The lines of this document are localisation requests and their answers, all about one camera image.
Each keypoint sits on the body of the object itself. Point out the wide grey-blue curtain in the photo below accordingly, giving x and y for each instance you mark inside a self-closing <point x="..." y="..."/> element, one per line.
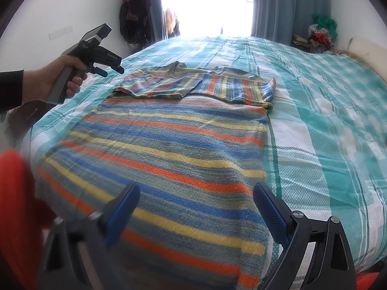
<point x="287" y="6"/>

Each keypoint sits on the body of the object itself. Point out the striped knit t-shirt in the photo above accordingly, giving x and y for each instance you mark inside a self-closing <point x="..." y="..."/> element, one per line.
<point x="169" y="157"/>

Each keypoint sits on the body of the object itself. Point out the colourful clothes pile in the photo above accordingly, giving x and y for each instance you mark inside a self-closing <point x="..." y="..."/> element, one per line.
<point x="319" y="40"/>

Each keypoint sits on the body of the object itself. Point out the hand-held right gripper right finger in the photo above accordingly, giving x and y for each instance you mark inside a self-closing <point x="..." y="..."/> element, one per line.
<point x="269" y="211"/>

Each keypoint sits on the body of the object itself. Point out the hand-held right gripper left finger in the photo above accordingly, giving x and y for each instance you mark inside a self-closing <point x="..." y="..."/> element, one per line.
<point x="121" y="214"/>

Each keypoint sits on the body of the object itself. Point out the orange fleece garment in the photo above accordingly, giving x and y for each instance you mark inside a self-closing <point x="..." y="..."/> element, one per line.
<point x="15" y="193"/>

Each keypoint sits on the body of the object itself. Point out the narrow grey-blue curtain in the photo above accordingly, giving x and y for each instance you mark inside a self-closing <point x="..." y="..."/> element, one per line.
<point x="154" y="12"/>

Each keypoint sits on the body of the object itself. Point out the bed with green plaid cover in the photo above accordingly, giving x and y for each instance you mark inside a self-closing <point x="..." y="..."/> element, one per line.
<point x="317" y="120"/>

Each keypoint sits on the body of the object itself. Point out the cream pillow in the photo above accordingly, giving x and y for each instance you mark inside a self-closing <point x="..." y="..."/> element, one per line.
<point x="369" y="54"/>

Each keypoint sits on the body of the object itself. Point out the green cloth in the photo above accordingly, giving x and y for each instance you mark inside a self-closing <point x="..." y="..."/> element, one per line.
<point x="326" y="24"/>

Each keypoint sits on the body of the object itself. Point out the brown clothes behind curtain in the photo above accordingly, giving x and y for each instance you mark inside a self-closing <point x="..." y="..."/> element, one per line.
<point x="172" y="24"/>

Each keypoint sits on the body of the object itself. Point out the dark hanging clothes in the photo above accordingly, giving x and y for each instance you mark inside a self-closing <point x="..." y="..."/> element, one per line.
<point x="136" y="21"/>

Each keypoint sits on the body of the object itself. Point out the person's left forearm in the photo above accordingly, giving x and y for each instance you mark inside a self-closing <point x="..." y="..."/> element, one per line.
<point x="10" y="89"/>

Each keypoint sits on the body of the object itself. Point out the person's left hand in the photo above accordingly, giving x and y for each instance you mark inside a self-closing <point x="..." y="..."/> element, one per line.
<point x="39" y="80"/>

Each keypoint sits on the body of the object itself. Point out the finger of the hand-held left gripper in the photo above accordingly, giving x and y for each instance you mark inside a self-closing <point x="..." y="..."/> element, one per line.
<point x="102" y="73"/>
<point x="113" y="60"/>

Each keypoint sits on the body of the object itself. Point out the dark brown case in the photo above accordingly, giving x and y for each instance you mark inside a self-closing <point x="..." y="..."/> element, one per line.
<point x="27" y="117"/>

